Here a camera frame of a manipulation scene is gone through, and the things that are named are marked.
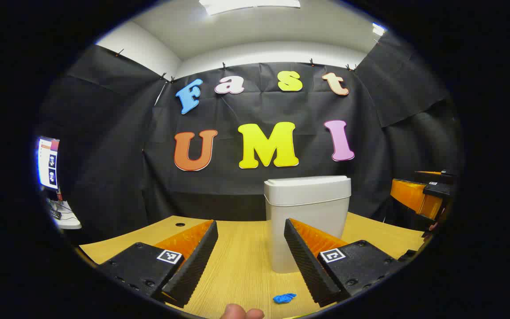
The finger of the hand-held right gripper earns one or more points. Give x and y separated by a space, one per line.
432 175
410 197

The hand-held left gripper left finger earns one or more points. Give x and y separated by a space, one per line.
195 266

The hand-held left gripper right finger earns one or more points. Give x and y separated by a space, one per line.
308 266

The blue paper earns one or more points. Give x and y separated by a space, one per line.
283 298

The white desktop garbage bin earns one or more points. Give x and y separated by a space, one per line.
308 199

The wooden desktop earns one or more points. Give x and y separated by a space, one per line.
246 266

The black backdrop cloth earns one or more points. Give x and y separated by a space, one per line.
219 186

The white side table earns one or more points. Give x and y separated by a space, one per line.
71 221

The ceiling light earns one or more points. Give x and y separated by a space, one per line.
250 5
378 29

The computer monitor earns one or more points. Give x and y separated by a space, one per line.
48 161

